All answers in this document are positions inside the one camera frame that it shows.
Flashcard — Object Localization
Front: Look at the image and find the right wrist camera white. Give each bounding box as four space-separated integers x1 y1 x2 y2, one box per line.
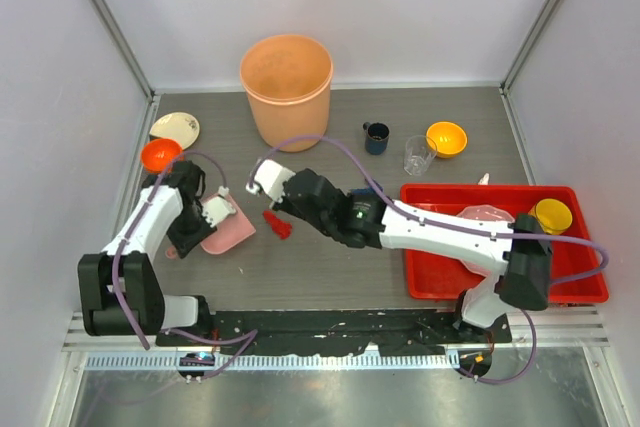
245 159 296 203

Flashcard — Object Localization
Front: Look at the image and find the yellow cup in tray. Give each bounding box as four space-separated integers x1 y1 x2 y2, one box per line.
529 198 573 235

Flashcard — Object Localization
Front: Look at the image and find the blue paper scrap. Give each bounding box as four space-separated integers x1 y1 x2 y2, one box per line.
349 187 378 195

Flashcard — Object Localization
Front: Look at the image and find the orange bowl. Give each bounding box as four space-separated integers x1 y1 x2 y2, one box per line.
140 138 183 173

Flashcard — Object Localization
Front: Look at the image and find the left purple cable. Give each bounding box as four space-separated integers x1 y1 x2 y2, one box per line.
112 149 259 379

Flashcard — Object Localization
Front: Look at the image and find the dark blue mug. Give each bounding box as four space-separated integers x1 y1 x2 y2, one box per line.
362 122 390 155

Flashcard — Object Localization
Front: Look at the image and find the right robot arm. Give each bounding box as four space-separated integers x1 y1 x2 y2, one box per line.
256 166 552 342

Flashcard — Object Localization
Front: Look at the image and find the slotted cable duct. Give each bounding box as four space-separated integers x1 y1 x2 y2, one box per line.
85 350 459 371

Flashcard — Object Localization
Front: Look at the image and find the red paper scrap front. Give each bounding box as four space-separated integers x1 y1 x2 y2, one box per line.
263 210 293 240

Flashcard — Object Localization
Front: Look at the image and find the pink dotted plate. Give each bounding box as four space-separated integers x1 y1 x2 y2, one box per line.
457 204 515 277

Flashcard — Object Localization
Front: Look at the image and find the clear drinking glass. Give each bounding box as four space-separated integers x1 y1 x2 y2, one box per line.
403 134 438 176

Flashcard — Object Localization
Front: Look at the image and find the pink dustpan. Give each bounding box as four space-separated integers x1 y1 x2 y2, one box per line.
166 194 256 258

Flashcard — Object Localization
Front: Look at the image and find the small white scrap by tray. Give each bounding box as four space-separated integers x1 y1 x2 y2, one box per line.
478 173 490 185

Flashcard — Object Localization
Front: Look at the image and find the right aluminium frame post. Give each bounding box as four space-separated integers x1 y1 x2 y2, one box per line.
500 0 563 95

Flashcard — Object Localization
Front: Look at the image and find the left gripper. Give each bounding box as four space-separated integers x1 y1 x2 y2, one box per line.
167 203 218 256

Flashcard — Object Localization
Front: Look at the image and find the aluminium frame post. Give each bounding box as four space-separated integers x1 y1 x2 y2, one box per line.
500 0 563 95
89 0 155 101

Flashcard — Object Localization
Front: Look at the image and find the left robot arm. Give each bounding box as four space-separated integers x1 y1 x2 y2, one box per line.
78 161 216 344

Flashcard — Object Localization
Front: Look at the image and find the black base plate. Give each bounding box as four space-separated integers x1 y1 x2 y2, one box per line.
156 309 512 357

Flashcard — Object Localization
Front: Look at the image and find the cream plate with black patch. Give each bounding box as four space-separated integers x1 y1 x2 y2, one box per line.
149 112 200 150

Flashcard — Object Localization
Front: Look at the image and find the red plastic tray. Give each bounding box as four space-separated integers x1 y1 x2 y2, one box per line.
400 183 609 304

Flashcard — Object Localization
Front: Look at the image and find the orange plastic waste bin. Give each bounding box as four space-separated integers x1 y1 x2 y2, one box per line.
240 34 334 152

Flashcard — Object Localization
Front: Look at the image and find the yellow-orange bowl back right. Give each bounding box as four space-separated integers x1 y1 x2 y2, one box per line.
426 121 468 159

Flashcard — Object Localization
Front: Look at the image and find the front aluminium rail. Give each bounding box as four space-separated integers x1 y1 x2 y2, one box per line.
62 305 611 352

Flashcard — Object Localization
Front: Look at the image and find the left aluminium frame post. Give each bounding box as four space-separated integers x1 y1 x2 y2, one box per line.
89 0 155 101

